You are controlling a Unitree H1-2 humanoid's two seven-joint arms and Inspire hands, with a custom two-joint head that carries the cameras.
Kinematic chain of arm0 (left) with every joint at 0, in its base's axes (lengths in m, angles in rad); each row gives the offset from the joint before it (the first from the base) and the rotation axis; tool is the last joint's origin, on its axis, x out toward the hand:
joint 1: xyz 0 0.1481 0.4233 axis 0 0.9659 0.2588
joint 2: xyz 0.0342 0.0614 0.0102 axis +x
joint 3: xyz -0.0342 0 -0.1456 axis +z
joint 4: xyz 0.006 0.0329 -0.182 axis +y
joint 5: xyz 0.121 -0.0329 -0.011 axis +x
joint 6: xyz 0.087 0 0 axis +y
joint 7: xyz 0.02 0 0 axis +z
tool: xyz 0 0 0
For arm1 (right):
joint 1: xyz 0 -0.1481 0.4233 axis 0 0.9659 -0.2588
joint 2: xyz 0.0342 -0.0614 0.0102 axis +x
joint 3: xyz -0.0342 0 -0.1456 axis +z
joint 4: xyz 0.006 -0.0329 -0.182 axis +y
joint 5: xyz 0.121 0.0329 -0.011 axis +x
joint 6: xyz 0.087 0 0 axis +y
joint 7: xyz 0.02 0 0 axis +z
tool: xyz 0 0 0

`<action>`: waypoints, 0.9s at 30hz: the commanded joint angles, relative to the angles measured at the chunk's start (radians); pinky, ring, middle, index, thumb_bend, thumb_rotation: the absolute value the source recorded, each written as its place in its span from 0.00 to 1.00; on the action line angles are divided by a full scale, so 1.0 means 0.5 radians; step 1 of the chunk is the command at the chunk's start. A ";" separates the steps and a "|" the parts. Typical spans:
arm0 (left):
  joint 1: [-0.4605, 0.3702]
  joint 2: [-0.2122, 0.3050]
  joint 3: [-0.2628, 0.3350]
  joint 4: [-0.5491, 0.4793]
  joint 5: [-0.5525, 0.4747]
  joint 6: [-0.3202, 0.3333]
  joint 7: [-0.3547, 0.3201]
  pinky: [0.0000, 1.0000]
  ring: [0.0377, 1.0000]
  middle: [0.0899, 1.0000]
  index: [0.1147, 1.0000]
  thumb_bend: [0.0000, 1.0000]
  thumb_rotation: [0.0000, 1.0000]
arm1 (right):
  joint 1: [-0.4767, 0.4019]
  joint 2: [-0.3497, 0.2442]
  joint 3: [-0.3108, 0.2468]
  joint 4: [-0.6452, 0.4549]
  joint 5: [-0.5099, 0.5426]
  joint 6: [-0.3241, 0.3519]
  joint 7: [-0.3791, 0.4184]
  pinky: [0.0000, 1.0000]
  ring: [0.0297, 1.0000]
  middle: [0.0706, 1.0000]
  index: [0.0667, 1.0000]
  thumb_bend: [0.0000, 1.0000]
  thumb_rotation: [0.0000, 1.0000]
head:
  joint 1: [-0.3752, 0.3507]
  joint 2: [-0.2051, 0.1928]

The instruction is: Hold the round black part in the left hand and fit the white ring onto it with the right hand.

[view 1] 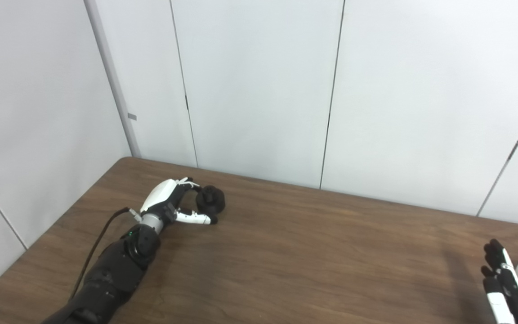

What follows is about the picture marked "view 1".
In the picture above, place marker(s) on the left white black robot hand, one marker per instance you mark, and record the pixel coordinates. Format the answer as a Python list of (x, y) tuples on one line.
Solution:
[(160, 195)]

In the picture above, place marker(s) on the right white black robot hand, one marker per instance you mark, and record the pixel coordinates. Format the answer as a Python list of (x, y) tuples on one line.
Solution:
[(508, 301)]

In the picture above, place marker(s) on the round black plastic part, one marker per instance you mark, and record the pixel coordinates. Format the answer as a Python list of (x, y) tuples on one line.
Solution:
[(210, 200)]

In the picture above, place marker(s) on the grey wall corner strip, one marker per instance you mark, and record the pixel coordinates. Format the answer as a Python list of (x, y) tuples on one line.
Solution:
[(113, 81)]

